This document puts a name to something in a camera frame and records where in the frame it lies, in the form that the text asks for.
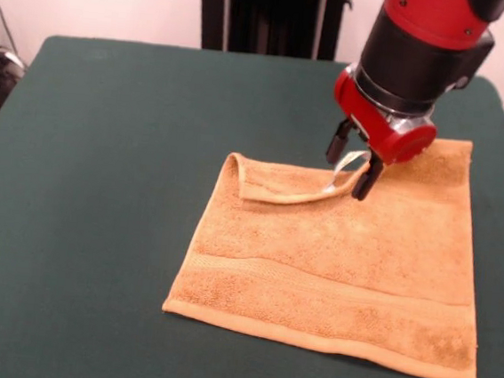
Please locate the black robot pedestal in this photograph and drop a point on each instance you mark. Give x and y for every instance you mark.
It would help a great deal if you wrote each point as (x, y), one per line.
(268, 16)

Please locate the yellow terry towel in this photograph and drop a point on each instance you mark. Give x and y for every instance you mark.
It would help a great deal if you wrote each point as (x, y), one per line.
(315, 271)

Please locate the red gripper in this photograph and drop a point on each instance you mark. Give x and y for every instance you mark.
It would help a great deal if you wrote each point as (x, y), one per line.
(374, 129)

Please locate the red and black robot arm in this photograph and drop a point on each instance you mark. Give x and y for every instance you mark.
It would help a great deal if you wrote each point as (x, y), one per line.
(416, 57)

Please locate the dark green tablecloth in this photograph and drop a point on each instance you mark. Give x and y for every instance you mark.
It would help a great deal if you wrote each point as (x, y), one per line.
(72, 247)

